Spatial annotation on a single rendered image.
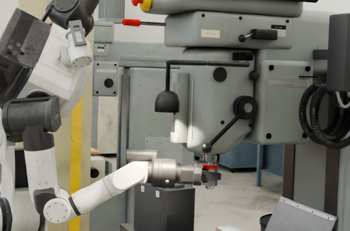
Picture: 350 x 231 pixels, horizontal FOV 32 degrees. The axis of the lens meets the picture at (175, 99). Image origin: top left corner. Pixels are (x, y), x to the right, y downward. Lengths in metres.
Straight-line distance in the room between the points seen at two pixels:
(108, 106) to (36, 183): 8.45
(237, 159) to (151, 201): 7.08
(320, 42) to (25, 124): 0.92
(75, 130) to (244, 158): 6.00
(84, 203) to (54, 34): 0.54
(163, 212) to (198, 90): 0.54
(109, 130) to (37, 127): 8.52
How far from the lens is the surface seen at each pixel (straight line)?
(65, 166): 3.52
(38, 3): 3.45
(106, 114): 10.25
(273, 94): 1.83
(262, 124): 1.82
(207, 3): 1.71
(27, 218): 2.23
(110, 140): 10.32
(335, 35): 1.69
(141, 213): 2.25
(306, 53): 1.90
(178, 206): 2.12
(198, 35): 1.71
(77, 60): 1.82
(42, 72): 1.86
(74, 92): 1.88
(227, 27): 1.75
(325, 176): 2.02
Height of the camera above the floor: 1.56
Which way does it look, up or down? 3 degrees down
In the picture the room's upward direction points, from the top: 2 degrees clockwise
